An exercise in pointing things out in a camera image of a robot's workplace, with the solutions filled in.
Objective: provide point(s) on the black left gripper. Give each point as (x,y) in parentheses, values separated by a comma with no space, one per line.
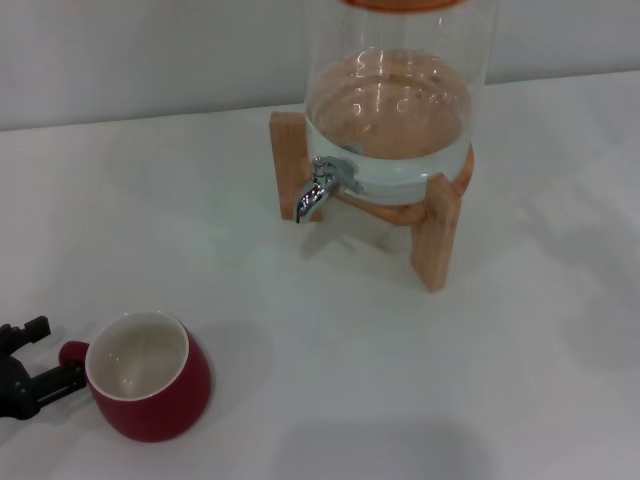
(17,390)

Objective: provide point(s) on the red ceramic cup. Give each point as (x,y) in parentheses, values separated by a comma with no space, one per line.
(165,400)

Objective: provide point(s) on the chrome faucet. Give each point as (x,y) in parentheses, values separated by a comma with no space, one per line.
(312,197)

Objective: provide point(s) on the wooden dispenser stand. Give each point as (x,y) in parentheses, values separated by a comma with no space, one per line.
(432,240)

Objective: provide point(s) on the glass water dispenser jar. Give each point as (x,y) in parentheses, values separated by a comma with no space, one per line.
(395,125)

